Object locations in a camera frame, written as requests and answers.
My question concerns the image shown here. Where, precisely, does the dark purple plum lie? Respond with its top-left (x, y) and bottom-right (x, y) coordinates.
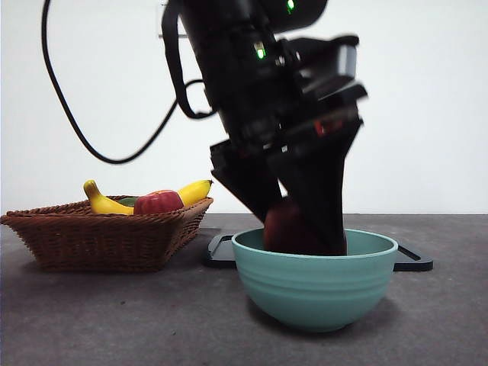
top-left (262, 201), bottom-right (325, 255)

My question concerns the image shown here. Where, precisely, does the teal ribbed bowl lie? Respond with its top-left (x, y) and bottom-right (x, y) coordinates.
top-left (231, 228), bottom-right (400, 333)

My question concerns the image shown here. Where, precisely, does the black rectangular tray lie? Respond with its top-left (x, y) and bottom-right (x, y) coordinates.
top-left (201, 233), bottom-right (435, 272)

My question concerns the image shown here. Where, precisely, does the red apple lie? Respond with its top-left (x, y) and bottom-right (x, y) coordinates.
top-left (133, 189), bottom-right (185, 216)

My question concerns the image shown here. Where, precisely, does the yellow banana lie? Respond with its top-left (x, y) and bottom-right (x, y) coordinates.
top-left (83, 178), bottom-right (215, 217)

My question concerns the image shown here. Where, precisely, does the brown wicker basket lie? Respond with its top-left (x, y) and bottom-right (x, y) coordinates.
top-left (0, 196), bottom-right (214, 273)

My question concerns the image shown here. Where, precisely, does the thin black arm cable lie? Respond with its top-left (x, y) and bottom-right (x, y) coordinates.
top-left (40, 0), bottom-right (180, 165)

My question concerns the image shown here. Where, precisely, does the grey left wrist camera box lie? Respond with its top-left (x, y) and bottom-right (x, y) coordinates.
top-left (331, 35), bottom-right (361, 79)

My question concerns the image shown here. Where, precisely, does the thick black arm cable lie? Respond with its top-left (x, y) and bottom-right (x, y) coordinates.
top-left (161, 0), bottom-right (215, 120)

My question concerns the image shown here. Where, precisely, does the white wall socket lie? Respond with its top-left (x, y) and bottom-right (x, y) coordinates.
top-left (158, 1), bottom-right (191, 39)

